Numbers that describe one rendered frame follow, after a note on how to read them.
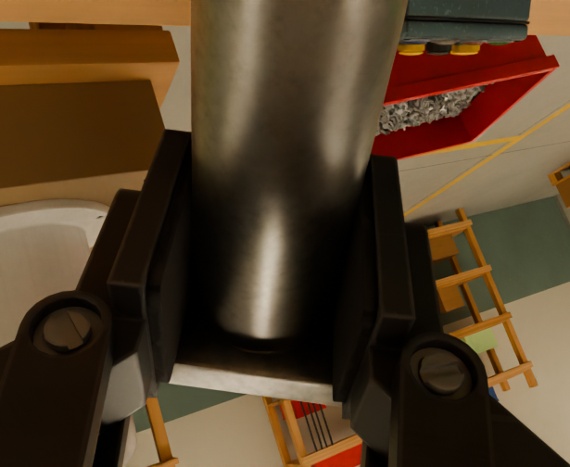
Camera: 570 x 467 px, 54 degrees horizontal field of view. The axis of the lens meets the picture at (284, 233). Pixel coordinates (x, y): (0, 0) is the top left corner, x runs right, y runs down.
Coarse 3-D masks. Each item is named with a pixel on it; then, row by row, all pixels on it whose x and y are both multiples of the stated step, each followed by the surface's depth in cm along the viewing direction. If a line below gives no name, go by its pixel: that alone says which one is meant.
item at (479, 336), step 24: (432, 240) 657; (456, 264) 704; (480, 264) 666; (456, 288) 647; (504, 312) 651; (456, 336) 609; (480, 336) 631; (504, 384) 669; (528, 384) 636; (288, 408) 517; (312, 408) 529; (288, 456) 545; (312, 456) 506; (336, 456) 521; (360, 456) 529
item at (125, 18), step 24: (0, 0) 35; (24, 0) 35; (48, 0) 36; (72, 0) 36; (96, 0) 37; (120, 0) 38; (144, 0) 39; (168, 0) 39; (552, 0) 58; (144, 24) 41; (168, 24) 42; (528, 24) 61; (552, 24) 63
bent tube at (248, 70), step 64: (192, 0) 7; (256, 0) 7; (320, 0) 6; (384, 0) 7; (192, 64) 8; (256, 64) 7; (320, 64) 7; (384, 64) 8; (192, 128) 9; (256, 128) 8; (320, 128) 8; (192, 192) 10; (256, 192) 8; (320, 192) 8; (192, 256) 11; (256, 256) 9; (320, 256) 10; (192, 320) 11; (256, 320) 10; (320, 320) 11; (192, 384) 11; (256, 384) 11; (320, 384) 11
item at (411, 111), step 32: (416, 64) 67; (448, 64) 68; (480, 64) 69; (512, 64) 69; (544, 64) 70; (416, 96) 65; (448, 96) 78; (480, 96) 85; (512, 96) 79; (384, 128) 84; (416, 128) 88; (448, 128) 89; (480, 128) 87
